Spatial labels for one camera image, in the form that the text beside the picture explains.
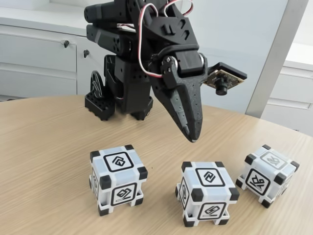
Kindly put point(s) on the white cube zigzag symbol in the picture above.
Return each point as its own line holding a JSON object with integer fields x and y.
{"x": 207, "y": 178}

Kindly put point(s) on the white cube crossed symbol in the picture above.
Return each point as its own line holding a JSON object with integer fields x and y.
{"x": 259, "y": 182}

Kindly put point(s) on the white cube house symbol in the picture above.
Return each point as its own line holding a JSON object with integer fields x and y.
{"x": 115, "y": 161}

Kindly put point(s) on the black clamp knob wheel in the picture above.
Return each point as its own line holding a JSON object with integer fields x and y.
{"x": 93, "y": 80}

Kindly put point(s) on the white door cabinet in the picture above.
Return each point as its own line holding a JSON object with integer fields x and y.
{"x": 80, "y": 73}

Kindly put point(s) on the black cabinet key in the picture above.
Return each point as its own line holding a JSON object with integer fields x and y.
{"x": 65, "y": 43}
{"x": 85, "y": 53}

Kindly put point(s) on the white low cabinet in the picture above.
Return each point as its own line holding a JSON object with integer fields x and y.
{"x": 293, "y": 85}

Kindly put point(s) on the white drawer cabinet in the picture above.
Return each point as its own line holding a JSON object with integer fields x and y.
{"x": 36, "y": 61}

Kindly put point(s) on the gripper camera module with mount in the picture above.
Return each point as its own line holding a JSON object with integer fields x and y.
{"x": 220, "y": 79}

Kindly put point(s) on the grey metal post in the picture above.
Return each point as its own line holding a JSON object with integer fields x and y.
{"x": 276, "y": 61}

